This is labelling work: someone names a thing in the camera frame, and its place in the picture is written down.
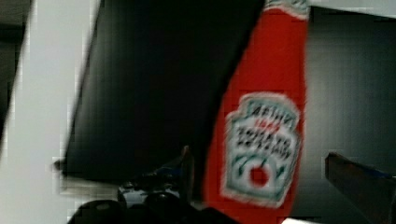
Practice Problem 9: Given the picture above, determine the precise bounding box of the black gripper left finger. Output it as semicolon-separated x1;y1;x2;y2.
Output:
117;146;194;207

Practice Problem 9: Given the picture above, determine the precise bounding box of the red plush ketchup bottle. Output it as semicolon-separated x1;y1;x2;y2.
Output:
203;0;309;224

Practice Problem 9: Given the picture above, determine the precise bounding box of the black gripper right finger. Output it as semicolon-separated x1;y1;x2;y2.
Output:
325;152;396;224

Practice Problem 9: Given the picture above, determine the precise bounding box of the silver black toaster oven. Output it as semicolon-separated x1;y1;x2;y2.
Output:
53;0;396;224

